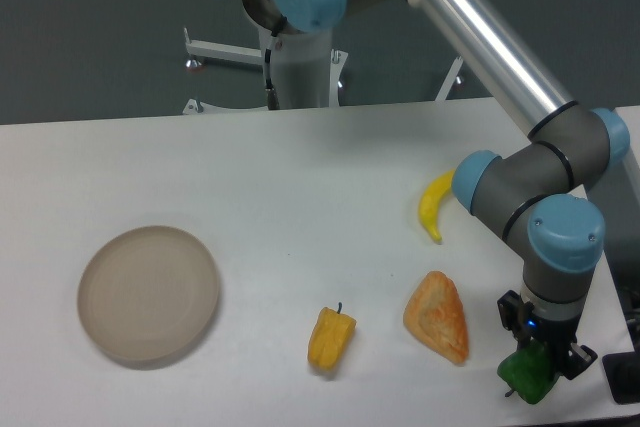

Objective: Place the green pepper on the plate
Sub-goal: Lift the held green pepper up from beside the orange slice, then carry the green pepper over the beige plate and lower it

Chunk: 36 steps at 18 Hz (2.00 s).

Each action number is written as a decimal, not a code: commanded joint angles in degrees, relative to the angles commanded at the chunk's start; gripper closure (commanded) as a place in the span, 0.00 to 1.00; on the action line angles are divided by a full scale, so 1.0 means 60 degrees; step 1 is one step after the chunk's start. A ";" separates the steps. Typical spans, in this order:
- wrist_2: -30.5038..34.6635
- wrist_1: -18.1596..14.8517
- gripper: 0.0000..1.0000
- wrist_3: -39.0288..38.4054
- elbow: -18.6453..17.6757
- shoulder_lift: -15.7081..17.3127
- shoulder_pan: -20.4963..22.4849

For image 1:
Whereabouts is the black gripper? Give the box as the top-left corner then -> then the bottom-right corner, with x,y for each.
497,290 -> 598,380

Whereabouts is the green bell pepper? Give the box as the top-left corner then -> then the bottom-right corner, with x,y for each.
497,340 -> 559,405

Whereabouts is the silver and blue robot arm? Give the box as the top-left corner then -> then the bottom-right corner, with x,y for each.
242,0 -> 630,379

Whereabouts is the yellow bell pepper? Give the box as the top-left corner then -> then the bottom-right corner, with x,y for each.
307,303 -> 357,372

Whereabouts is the beige round plate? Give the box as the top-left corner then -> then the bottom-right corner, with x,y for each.
77,226 -> 221,368

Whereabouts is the black device at table edge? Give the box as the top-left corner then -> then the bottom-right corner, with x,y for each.
601,286 -> 640,405

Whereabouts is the orange triangular pastry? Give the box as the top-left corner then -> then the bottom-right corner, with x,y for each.
403,271 -> 469,365

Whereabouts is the yellow banana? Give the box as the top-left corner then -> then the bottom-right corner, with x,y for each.
417,170 -> 455,244

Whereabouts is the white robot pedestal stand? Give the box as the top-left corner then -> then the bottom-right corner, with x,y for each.
184,0 -> 464,113

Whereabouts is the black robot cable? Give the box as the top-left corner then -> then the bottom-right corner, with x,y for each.
263,14 -> 289,111

